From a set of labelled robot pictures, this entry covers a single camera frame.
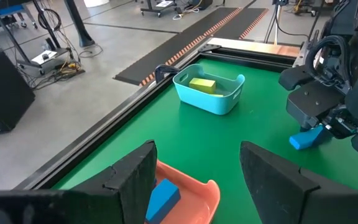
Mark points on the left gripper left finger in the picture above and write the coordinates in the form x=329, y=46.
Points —
x=135, y=177

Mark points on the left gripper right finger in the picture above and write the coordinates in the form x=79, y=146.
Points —
x=272, y=180

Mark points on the blue block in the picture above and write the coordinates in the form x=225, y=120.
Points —
x=162, y=199
x=306, y=138

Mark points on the yellow-green block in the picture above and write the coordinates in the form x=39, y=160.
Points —
x=202, y=85

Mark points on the orange plastic bin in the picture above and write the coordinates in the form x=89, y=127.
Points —
x=194, y=199

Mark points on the tripod stand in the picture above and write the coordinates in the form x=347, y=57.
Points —
x=276, y=21

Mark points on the teal plastic bin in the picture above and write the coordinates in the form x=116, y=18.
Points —
x=210, y=104

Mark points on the black table clamp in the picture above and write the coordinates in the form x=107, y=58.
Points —
x=163, y=70

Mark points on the low equipment cart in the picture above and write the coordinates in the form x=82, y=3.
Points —
x=154, y=12
x=43, y=57

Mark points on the black cabinet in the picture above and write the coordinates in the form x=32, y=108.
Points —
x=2, y=93

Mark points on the black post base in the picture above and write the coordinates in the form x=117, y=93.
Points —
x=82, y=34

